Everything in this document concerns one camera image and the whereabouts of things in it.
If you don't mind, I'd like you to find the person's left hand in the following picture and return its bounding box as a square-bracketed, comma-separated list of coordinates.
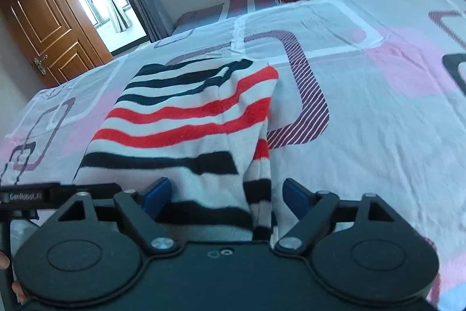
[0, 252, 30, 304]

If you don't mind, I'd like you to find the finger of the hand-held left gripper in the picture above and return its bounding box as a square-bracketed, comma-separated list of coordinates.
[60, 182, 123, 207]

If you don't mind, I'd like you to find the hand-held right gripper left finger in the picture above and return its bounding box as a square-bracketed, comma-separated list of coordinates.
[53, 177, 180, 256]

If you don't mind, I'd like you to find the brown wooden door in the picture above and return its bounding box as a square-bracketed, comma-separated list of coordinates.
[0, 0, 114, 89]

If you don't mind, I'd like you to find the pink white patterned bed blanket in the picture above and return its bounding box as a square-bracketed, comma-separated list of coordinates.
[0, 0, 466, 311]

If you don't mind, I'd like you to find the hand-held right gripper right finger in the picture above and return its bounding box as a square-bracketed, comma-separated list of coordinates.
[273, 178, 403, 256]

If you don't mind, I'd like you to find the light blue cloth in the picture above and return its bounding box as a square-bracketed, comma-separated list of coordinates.
[435, 291, 466, 311]

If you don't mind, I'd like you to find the red black white striped sweater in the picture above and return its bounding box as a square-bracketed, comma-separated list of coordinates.
[72, 58, 280, 243]

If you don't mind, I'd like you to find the brass door handle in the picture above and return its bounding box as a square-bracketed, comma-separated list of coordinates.
[32, 54, 50, 76]

